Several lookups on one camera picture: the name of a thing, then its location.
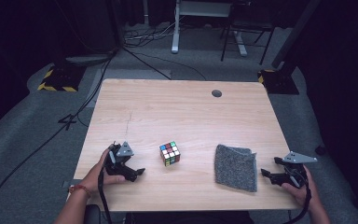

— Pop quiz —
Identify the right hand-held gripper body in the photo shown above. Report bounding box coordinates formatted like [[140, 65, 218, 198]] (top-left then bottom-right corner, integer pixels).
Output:
[[281, 151, 319, 189]]

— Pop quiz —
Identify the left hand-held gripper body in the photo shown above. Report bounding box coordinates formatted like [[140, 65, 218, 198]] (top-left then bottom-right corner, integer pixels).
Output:
[[105, 141, 138, 177]]

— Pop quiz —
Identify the grey fluffy cloth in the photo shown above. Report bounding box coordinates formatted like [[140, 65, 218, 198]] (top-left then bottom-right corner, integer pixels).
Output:
[[213, 144, 259, 193]]

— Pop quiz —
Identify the multicoloured puzzle cube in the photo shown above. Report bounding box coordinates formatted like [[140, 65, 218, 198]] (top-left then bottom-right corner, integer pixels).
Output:
[[158, 141, 182, 167]]

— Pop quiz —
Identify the person's left hand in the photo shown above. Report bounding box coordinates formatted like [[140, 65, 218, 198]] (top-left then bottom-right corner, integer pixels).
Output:
[[78, 147, 127, 194]]

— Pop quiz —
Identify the person's right hand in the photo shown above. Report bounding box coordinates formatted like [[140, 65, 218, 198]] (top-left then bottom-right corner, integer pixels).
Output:
[[281, 164, 320, 209]]

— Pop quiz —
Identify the person's dark clothing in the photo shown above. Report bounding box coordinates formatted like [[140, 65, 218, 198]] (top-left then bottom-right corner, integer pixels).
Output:
[[124, 210, 255, 224]]

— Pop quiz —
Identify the black yellow striped stand base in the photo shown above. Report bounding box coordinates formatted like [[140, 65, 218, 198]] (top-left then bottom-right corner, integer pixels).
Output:
[[36, 63, 87, 93], [257, 68, 300, 96]]

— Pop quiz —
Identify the dark slanted stand pole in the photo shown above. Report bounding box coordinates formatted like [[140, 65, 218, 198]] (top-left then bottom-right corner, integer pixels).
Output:
[[271, 0, 322, 70]]

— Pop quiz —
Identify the black chair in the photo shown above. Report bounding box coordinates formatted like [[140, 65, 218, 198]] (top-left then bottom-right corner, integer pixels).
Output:
[[219, 0, 277, 66]]

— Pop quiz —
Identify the left hand-held gripper black cable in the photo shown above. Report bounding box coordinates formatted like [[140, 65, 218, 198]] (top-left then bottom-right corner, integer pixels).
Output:
[[97, 152, 114, 224]]

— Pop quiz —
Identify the hand-held gripper black cable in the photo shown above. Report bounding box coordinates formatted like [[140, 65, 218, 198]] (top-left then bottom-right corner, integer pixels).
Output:
[[287, 176, 312, 224], [97, 152, 114, 224]]

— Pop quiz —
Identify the right hand-held gripper black cable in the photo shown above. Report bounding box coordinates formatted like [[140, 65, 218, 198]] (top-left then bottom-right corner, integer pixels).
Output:
[[287, 176, 312, 224]]

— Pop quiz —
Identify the red bracelet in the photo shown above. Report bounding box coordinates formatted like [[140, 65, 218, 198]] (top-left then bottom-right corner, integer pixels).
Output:
[[68, 184, 92, 199]]

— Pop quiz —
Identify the long black floor cable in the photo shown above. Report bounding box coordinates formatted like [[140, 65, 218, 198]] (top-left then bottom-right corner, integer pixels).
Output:
[[0, 54, 115, 223]]

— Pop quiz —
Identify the thin black floor cable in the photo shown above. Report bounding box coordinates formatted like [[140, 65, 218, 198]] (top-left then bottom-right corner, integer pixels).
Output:
[[122, 46, 208, 82]]

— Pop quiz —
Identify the bundle of floor cables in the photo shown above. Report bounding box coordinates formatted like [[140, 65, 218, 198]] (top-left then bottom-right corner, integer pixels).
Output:
[[122, 21, 181, 49]]

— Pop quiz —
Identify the white desk frame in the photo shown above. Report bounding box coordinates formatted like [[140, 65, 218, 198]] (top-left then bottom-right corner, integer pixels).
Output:
[[171, 0, 249, 57]]

